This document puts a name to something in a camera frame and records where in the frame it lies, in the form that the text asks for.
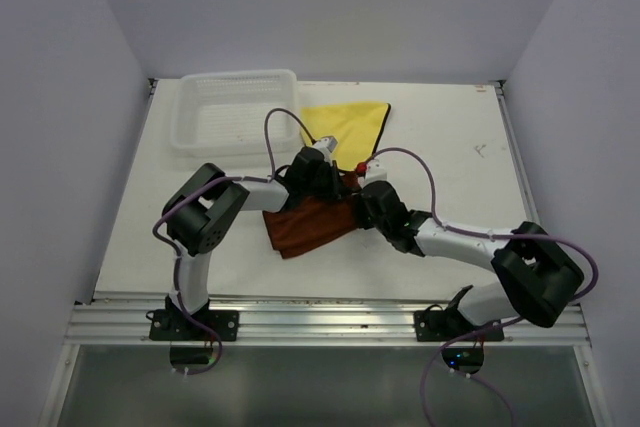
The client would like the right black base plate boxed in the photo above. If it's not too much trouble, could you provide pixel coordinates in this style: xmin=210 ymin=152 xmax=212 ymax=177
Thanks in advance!
xmin=413 ymin=304 xmax=505 ymax=342

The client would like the yellow towel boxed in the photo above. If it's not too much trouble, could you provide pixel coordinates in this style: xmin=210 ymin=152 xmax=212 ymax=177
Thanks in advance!
xmin=300 ymin=101 xmax=391 ymax=171

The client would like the brown towel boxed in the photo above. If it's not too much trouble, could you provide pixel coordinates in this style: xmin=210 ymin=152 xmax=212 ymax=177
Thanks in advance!
xmin=263 ymin=195 xmax=359 ymax=259

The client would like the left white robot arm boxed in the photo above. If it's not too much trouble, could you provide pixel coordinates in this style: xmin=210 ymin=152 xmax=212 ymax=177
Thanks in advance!
xmin=153 ymin=137 xmax=347 ymax=340

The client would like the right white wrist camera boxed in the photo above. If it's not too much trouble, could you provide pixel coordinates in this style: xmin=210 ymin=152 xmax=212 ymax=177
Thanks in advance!
xmin=354 ymin=158 xmax=387 ymax=188

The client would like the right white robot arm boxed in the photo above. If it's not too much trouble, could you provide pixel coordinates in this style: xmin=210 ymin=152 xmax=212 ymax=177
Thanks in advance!
xmin=359 ymin=181 xmax=584 ymax=341

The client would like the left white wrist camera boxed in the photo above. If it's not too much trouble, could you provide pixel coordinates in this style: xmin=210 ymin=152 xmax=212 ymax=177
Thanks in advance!
xmin=312 ymin=136 xmax=338 ymax=156

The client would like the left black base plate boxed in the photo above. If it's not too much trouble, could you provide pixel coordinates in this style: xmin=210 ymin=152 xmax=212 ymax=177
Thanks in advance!
xmin=145 ymin=308 xmax=240 ymax=342

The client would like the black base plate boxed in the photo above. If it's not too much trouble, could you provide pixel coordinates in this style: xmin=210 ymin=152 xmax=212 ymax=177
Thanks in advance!
xmin=413 ymin=304 xmax=505 ymax=342
xmin=145 ymin=308 xmax=240 ymax=342

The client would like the white plastic basket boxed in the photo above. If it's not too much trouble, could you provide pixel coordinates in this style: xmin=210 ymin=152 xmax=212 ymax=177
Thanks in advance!
xmin=169 ymin=69 xmax=300 ymax=158

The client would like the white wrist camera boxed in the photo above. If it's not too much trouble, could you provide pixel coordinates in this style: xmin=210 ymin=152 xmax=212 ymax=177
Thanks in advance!
xmin=312 ymin=136 xmax=338 ymax=156
xmin=354 ymin=158 xmax=387 ymax=188

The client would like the aluminium mounting rail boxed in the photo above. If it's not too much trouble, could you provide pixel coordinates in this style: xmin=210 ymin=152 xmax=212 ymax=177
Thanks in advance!
xmin=63 ymin=294 xmax=590 ymax=347

